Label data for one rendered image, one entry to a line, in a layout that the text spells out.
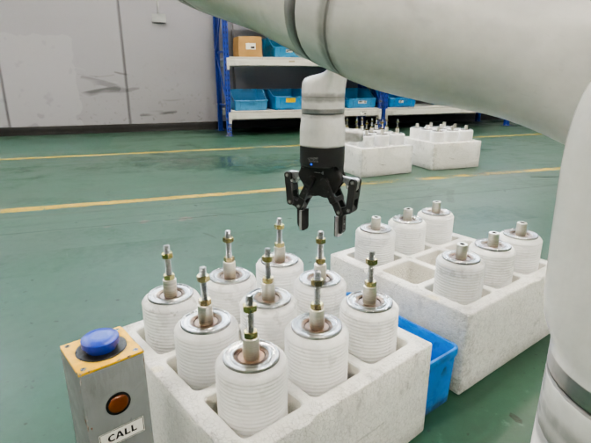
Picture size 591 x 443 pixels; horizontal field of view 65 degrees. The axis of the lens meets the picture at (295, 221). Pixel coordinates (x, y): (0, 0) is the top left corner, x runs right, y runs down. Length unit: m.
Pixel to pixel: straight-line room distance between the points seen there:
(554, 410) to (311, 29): 0.24
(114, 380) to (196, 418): 0.15
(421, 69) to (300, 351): 0.48
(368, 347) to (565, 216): 0.58
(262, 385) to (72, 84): 5.21
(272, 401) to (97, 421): 0.21
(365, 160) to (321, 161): 2.16
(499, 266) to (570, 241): 0.85
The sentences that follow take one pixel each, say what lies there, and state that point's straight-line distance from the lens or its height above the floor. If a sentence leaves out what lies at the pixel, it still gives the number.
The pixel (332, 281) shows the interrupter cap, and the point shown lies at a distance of 0.83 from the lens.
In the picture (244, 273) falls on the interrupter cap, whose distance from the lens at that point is 0.87.
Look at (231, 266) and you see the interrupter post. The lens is 0.85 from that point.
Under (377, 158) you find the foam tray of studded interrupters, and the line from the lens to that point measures 2.95.
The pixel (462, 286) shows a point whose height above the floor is 0.21.
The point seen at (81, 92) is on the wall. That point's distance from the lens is 5.65.
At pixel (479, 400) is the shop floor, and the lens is 1.03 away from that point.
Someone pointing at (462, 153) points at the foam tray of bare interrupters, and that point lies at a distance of 3.37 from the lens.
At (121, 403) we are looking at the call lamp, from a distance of 0.57.
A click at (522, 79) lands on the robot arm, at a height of 0.60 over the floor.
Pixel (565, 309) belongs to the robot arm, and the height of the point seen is 0.51.
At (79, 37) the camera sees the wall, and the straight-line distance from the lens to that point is 5.65.
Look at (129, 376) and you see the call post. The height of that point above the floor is 0.29.
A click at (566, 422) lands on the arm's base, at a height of 0.46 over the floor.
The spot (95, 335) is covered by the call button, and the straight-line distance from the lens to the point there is 0.57.
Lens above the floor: 0.60
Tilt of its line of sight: 18 degrees down
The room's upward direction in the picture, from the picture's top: straight up
